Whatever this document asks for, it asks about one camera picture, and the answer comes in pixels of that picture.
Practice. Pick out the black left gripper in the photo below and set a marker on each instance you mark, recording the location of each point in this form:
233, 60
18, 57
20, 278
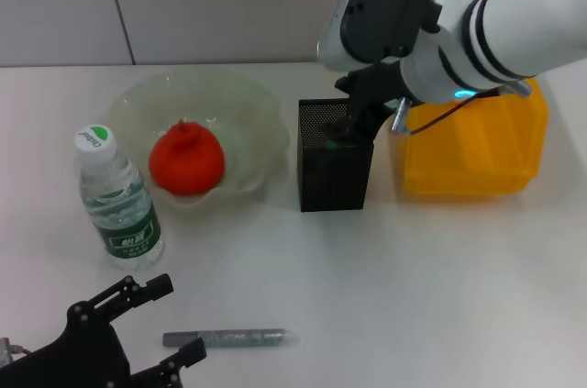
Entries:
78, 356

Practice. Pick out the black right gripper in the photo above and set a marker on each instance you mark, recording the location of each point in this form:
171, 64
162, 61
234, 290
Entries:
376, 83

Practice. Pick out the silver glitter pen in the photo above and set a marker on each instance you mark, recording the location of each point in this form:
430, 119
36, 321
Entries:
229, 337

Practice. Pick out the clear water bottle green label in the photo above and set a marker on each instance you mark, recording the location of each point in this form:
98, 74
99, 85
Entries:
114, 191

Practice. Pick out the red-orange fruit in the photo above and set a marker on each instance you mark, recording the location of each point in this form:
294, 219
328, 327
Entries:
188, 163

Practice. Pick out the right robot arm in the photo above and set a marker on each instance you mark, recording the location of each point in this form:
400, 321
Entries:
504, 16

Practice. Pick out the black mesh pen holder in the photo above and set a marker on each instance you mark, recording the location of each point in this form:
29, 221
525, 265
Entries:
335, 177

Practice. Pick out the translucent wavy fruit plate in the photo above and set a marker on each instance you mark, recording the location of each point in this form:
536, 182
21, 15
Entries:
247, 131

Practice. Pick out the yellow plastic storage bin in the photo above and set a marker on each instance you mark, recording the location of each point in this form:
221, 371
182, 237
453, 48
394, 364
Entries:
481, 154

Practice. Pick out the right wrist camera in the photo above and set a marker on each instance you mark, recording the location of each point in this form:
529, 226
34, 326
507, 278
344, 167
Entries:
385, 3

